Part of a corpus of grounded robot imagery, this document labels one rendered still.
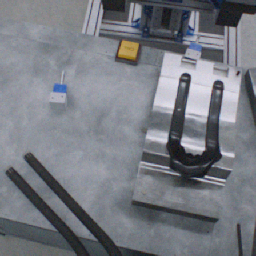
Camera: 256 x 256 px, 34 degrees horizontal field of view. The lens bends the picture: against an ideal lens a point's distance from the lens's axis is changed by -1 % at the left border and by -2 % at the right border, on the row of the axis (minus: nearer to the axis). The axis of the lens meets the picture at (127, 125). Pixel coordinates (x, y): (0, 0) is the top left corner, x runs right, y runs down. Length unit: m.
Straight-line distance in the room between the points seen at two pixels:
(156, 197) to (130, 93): 0.38
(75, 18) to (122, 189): 1.53
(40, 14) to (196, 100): 1.54
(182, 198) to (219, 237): 0.17
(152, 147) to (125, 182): 0.17
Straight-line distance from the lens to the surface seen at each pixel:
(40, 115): 1.39
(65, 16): 2.63
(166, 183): 1.24
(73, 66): 1.47
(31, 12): 2.67
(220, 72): 1.43
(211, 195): 1.26
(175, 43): 2.25
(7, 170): 1.31
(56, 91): 1.38
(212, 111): 1.33
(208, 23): 2.39
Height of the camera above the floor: 2.04
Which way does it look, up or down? 66 degrees down
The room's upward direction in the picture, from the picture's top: 6 degrees clockwise
